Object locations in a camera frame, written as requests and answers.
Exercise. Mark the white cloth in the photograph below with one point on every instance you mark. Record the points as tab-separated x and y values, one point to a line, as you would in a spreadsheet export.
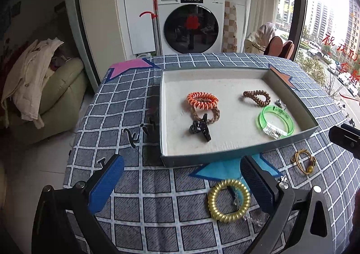
267	31

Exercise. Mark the grey checked tablecloth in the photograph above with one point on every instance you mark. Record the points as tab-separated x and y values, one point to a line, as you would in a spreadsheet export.
118	119

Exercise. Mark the white washing machine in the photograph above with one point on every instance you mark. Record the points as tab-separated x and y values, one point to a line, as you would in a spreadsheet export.
191	23

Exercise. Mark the white cabinet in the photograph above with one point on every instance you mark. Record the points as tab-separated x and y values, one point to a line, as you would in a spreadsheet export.
137	12

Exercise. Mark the pink chair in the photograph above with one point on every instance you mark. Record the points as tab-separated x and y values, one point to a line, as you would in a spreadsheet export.
288	50

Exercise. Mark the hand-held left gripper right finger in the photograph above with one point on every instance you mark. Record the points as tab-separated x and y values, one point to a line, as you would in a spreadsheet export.
258	186

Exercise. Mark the orange chair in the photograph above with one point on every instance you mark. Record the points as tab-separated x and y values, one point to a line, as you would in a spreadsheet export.
275	46

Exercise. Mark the checkered board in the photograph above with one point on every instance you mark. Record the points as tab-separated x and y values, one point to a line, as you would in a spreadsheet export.
230	29

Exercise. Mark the pile of light clothes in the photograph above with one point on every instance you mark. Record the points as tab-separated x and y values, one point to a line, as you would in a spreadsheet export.
31	74

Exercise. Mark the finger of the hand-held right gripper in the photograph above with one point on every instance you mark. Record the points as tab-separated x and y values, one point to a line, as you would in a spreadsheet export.
346	137

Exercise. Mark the cream sofa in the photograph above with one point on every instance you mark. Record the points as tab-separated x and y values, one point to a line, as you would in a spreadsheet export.
64	102

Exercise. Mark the black window frame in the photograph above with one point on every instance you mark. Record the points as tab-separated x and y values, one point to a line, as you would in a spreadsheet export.
298	3

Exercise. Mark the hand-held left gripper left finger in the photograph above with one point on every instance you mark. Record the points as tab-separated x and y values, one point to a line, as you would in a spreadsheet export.
108	183

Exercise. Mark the silver charm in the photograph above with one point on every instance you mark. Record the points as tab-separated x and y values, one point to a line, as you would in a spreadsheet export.
280	103

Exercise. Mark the black hair clip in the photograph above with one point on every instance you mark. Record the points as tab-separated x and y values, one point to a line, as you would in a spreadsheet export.
204	130

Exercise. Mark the beige bag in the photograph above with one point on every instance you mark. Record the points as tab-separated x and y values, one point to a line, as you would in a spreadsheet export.
253	44

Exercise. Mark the green translucent bangle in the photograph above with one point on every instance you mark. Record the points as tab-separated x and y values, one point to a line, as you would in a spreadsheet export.
263	121

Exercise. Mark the grey-green cardboard box tray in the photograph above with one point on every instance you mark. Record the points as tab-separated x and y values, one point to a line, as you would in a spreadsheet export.
233	130

